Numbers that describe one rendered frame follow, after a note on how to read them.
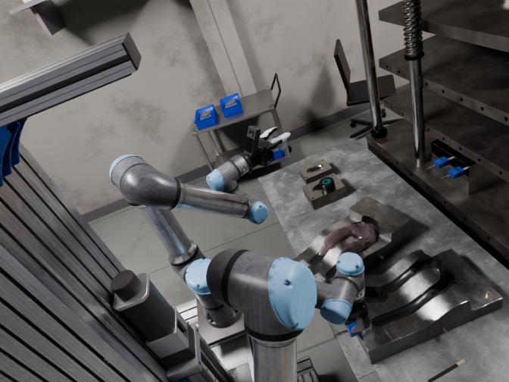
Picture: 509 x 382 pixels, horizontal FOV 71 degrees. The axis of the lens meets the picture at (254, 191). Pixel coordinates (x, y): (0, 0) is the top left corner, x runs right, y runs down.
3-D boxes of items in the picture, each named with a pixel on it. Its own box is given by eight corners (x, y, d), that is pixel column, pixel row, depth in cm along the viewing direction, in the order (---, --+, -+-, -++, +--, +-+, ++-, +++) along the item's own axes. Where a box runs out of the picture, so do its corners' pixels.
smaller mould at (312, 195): (313, 210, 195) (311, 201, 191) (304, 195, 207) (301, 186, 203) (348, 195, 195) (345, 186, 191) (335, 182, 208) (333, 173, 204)
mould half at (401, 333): (371, 364, 124) (366, 345, 117) (339, 305, 146) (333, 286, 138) (501, 308, 125) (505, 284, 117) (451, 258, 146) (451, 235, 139)
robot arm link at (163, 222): (193, 295, 130) (112, 179, 98) (176, 274, 141) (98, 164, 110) (219, 273, 134) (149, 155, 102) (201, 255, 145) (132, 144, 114)
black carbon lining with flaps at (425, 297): (376, 332, 125) (373, 317, 120) (354, 297, 139) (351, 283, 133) (466, 293, 126) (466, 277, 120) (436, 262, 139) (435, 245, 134)
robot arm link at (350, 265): (330, 269, 100) (340, 246, 105) (334, 291, 107) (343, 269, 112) (358, 277, 96) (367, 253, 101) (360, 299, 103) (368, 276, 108)
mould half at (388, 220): (329, 303, 148) (323, 287, 142) (292, 269, 168) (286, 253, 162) (412, 236, 161) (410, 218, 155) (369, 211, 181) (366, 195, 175)
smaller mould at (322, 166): (307, 187, 212) (305, 180, 209) (301, 176, 223) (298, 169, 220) (334, 176, 213) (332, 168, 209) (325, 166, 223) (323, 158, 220)
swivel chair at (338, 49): (385, 111, 405) (374, 22, 349) (420, 131, 354) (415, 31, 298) (335, 133, 403) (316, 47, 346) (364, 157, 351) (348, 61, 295)
